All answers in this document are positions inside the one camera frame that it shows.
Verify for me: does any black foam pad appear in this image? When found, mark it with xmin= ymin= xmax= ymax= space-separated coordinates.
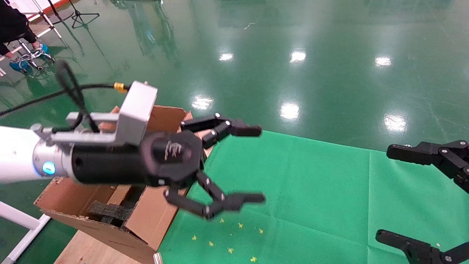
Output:
xmin=87 ymin=200 xmax=133 ymax=225

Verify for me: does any chrome wheeled stool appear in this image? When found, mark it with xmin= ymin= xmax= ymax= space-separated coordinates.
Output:
xmin=16 ymin=40 xmax=55 ymax=70

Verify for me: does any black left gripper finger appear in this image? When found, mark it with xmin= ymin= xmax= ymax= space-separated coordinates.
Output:
xmin=163 ymin=169 xmax=266 ymax=220
xmin=181 ymin=113 xmax=263 ymax=149

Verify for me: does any open brown cardboard carton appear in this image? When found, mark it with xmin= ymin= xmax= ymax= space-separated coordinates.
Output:
xmin=34 ymin=104 xmax=215 ymax=264

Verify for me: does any black camera cable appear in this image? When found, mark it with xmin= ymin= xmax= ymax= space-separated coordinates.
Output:
xmin=0 ymin=60 xmax=129 ymax=133

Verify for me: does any person in black top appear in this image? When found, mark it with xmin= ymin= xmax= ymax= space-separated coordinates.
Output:
xmin=0 ymin=0 xmax=50 ymax=74

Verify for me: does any small brown cardboard box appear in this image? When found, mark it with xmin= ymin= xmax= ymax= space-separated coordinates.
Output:
xmin=106 ymin=184 xmax=133 ymax=206

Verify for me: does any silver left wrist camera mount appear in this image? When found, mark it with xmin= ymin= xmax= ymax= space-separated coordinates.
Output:
xmin=31 ymin=81 xmax=158 ymax=147

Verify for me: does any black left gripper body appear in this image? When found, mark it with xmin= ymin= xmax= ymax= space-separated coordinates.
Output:
xmin=70 ymin=130 xmax=204 ymax=188

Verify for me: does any white metal frame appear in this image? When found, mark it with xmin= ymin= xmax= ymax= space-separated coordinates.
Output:
xmin=0 ymin=201 xmax=52 ymax=264

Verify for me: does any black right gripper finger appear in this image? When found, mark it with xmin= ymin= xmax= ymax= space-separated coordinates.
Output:
xmin=387 ymin=140 xmax=469 ymax=193
xmin=376 ymin=229 xmax=469 ymax=264

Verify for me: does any black tripod stand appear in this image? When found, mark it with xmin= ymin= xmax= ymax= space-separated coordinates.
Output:
xmin=68 ymin=0 xmax=100 ymax=29

